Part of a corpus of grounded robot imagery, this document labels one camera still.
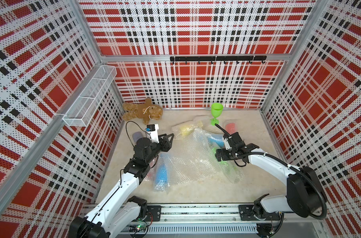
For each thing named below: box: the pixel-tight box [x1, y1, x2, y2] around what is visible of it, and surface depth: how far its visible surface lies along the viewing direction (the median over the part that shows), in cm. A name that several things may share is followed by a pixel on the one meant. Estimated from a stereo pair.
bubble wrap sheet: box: [162, 127, 223, 186], surface depth 90 cm
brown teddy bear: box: [121, 97, 164, 125], surface depth 113 cm
